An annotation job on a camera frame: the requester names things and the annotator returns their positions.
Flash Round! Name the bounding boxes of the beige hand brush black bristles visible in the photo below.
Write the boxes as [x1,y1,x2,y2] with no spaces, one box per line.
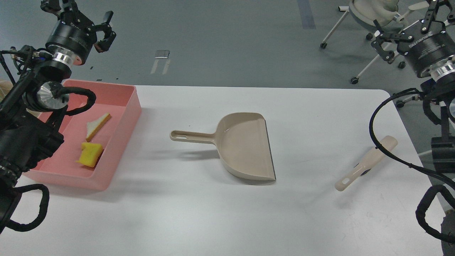
[333,146,388,192]

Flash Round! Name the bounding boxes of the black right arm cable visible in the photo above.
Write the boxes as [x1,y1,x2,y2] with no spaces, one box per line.
[369,88,455,189]

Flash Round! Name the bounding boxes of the white office chair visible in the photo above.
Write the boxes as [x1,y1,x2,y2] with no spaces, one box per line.
[320,0,424,85]

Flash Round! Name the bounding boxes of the beige checkered cloth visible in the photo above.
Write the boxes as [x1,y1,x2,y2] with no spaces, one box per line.
[0,80,13,102]

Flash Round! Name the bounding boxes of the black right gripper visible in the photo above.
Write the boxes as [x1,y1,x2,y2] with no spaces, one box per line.
[371,0,455,78]

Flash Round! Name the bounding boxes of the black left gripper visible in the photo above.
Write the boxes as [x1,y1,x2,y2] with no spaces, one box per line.
[40,0,117,65]

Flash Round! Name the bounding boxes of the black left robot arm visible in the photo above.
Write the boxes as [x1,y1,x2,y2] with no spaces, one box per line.
[0,0,117,232]

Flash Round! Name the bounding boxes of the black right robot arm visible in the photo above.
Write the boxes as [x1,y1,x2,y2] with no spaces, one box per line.
[369,0,455,256]

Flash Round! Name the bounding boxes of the beige plastic dustpan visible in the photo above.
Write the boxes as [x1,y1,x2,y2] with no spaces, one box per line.
[170,112,276,181]

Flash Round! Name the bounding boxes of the yellow green sponge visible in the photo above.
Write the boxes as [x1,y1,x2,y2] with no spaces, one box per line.
[76,142,103,167]

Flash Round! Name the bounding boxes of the silver floor plate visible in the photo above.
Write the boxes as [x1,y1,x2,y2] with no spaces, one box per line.
[155,50,170,59]

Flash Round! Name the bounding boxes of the pink plastic bin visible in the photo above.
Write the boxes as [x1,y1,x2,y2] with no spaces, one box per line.
[24,80,141,191]

